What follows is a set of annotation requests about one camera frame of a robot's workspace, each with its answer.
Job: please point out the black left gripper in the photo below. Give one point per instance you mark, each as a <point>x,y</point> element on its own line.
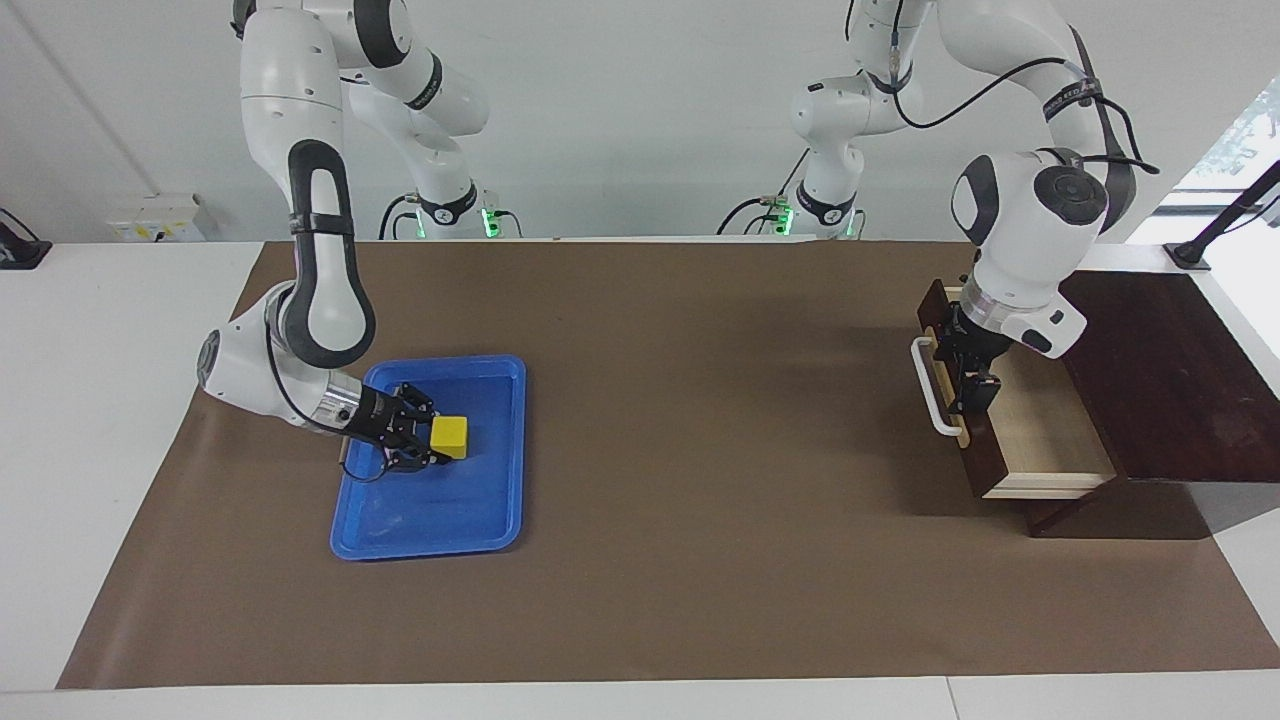
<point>975,340</point>

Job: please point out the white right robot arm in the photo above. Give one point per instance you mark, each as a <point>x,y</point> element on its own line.
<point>290,150</point>

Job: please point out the yellow cube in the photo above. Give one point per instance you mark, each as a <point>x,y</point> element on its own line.
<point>450,437</point>

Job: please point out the white wall socket box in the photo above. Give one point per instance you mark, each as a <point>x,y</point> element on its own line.
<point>160,218</point>

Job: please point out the brown table mat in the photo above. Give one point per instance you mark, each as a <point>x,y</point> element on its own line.
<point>700,560</point>

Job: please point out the blue plastic tray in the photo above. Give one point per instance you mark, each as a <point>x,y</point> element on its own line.
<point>470,510</point>

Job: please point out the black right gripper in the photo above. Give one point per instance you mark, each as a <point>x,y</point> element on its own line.
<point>380,420</point>

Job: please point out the black flat stand base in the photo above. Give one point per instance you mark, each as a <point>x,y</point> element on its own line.
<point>22,250</point>

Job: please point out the black angled stand pole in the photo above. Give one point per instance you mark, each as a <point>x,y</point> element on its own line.
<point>1225,215</point>

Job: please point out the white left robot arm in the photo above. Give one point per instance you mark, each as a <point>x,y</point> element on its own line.
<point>1020,240</point>

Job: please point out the dark wooden drawer cabinet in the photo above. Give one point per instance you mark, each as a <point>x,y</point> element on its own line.
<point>1170,390</point>

